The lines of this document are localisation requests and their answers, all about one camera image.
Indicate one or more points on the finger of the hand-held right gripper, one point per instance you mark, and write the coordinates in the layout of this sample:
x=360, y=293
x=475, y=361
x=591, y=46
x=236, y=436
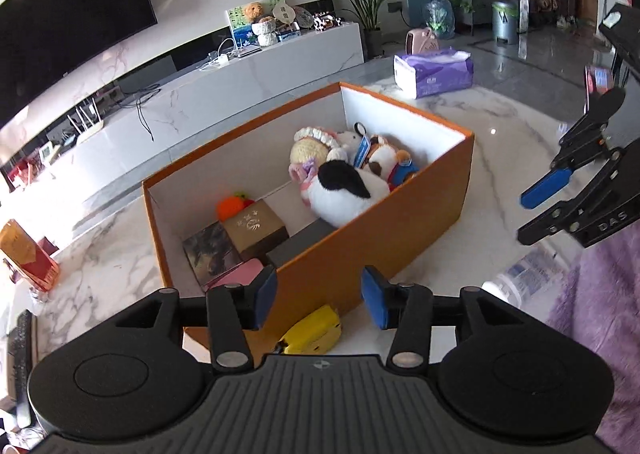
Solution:
x=555, y=221
x=545, y=189

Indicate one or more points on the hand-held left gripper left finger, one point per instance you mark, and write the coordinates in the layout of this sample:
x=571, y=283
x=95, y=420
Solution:
x=266, y=291

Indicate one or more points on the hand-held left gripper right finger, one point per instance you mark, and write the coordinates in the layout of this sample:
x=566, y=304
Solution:
x=372, y=296

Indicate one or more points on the gold gift box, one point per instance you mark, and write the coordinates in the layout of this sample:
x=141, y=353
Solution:
x=255, y=229

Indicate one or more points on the orange storage box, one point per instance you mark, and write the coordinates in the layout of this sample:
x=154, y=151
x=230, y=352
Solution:
x=400, y=214

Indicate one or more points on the pink box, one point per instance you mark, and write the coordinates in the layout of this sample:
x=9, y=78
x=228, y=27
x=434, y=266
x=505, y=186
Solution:
x=240, y=274

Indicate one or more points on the black box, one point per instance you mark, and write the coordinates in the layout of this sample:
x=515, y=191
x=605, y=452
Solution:
x=300, y=244

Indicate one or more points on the yellow plastic toy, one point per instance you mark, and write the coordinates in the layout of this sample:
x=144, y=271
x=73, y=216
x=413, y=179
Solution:
x=312, y=331

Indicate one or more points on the white plastic jar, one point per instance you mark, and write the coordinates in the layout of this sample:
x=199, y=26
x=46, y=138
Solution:
x=525, y=279

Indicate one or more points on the dark patterned box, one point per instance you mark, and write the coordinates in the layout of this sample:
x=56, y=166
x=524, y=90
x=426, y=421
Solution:
x=210, y=254

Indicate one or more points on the orange plush toy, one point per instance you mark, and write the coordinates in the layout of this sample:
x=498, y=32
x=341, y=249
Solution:
x=231, y=206

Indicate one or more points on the black and white plush toy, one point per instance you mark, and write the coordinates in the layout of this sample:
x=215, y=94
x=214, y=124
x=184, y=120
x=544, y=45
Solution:
x=345, y=194

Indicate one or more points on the purple fleece clothing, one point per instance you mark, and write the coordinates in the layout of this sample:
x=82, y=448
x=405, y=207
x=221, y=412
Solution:
x=600, y=334

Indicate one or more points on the brown and white plush toy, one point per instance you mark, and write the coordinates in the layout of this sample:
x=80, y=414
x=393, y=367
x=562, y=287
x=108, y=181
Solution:
x=385, y=157

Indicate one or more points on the cream plush doll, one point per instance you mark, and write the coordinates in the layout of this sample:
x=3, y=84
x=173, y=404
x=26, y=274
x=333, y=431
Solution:
x=310, y=152

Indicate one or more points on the purple tissue pack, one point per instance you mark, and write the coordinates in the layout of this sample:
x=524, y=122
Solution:
x=435, y=72

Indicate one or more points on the silver trash can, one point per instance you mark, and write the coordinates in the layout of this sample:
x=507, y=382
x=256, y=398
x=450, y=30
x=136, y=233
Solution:
x=505, y=24

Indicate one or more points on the pink space heater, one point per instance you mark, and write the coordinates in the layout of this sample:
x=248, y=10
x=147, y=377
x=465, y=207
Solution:
x=424, y=40

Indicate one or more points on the white marble tv cabinet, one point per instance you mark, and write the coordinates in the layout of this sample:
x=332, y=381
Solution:
x=240, y=89

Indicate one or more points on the blue water bottle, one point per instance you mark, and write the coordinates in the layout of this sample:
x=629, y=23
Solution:
x=439, y=14

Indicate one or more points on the dark red box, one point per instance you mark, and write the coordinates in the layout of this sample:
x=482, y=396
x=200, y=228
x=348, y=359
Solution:
x=47, y=244

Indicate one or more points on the white router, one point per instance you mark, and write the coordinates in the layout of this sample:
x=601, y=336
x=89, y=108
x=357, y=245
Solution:
x=90, y=127

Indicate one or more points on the red and gold box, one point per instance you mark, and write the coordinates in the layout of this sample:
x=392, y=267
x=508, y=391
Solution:
x=27, y=254

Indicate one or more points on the black keyboard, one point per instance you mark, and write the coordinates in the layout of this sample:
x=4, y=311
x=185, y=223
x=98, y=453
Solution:
x=22, y=369

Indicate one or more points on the potted long-leaf plant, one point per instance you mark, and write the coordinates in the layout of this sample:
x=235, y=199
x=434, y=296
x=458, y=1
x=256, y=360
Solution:
x=367, y=4

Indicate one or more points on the red gift boxes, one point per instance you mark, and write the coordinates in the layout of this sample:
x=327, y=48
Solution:
x=25, y=174

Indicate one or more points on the green flower painting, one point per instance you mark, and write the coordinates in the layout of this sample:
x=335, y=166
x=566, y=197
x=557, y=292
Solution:
x=237, y=24

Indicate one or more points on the black and white cow figurine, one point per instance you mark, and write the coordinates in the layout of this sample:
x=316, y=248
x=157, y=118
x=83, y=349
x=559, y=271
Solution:
x=327, y=22

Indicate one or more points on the round white plaque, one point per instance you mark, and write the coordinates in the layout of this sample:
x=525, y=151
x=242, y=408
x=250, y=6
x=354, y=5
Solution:
x=283, y=14

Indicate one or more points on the brown teddy bear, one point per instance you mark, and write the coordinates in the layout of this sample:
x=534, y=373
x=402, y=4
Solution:
x=254, y=12

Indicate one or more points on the black television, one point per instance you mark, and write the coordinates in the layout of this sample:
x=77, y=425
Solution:
x=70, y=24

